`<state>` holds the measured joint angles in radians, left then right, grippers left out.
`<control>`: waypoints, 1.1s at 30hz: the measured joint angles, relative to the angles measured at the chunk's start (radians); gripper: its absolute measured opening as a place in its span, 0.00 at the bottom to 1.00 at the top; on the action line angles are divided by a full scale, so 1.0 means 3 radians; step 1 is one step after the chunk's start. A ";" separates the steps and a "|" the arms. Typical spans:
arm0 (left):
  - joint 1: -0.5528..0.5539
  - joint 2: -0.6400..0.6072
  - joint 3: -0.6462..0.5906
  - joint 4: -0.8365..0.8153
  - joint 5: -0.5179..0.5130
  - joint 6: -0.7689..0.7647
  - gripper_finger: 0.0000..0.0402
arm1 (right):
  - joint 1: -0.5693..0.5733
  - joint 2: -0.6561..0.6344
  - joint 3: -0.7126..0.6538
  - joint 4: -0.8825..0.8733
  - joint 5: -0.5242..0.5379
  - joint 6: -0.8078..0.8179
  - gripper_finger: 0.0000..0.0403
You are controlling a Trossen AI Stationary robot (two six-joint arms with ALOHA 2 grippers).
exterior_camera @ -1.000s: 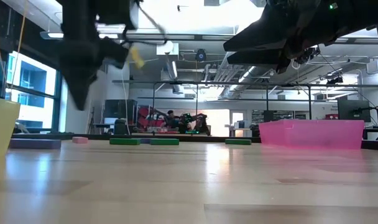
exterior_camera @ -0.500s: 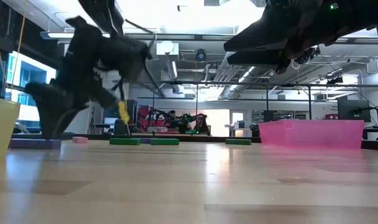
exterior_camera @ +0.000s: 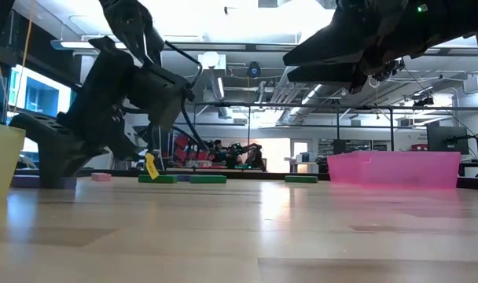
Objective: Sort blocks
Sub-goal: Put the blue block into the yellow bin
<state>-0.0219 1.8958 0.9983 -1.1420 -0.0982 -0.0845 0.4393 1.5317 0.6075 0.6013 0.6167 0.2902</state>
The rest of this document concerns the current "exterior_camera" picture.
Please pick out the black ceiling speaker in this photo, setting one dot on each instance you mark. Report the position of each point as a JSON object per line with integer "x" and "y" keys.
{"x": 254, "y": 70}

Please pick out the black aluminium table frame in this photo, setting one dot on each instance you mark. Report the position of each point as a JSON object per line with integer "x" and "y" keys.
{"x": 262, "y": 173}

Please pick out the green wooden block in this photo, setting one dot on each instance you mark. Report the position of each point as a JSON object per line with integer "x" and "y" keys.
{"x": 207, "y": 179}
{"x": 300, "y": 179}
{"x": 168, "y": 179}

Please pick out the black computer monitor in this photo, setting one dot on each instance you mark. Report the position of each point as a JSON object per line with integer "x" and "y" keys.
{"x": 447, "y": 139}

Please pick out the person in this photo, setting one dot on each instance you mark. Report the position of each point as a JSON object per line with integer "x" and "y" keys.
{"x": 217, "y": 147}

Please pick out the yellow plastic bin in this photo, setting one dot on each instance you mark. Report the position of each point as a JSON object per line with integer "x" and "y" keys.
{"x": 3, "y": 165}

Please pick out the white ceiling lamp box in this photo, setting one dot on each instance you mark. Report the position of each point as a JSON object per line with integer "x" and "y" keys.
{"x": 210, "y": 59}

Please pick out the silver ceiling pipes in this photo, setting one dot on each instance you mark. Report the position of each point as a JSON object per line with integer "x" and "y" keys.
{"x": 286, "y": 90}

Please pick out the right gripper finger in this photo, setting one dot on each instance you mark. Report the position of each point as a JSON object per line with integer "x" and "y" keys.
{"x": 333, "y": 45}
{"x": 325, "y": 74}

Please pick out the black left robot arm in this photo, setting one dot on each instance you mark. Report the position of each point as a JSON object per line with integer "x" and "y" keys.
{"x": 133, "y": 23}

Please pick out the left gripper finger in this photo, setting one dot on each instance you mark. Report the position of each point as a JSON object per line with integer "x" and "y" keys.
{"x": 58, "y": 157}
{"x": 123, "y": 143}

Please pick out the black ceiling camera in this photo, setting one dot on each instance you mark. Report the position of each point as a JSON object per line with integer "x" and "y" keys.
{"x": 388, "y": 70}
{"x": 423, "y": 101}

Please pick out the dark window frame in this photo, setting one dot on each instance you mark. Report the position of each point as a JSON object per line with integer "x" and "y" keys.
{"x": 2, "y": 98}

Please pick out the black metal rack frame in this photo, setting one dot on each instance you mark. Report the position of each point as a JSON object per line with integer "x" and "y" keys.
{"x": 248, "y": 126}

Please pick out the pink wooden block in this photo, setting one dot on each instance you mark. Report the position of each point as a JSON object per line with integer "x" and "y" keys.
{"x": 101, "y": 177}

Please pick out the pink plastic bin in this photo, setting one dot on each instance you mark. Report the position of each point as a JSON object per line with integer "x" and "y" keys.
{"x": 396, "y": 171}

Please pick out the red tool cabinet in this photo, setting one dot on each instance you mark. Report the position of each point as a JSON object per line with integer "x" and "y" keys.
{"x": 184, "y": 147}

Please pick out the black background robot arm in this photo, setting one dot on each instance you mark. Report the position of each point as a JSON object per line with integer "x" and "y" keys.
{"x": 254, "y": 157}

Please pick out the overhead light bar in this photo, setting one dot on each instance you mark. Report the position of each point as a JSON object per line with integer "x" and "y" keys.
{"x": 223, "y": 47}

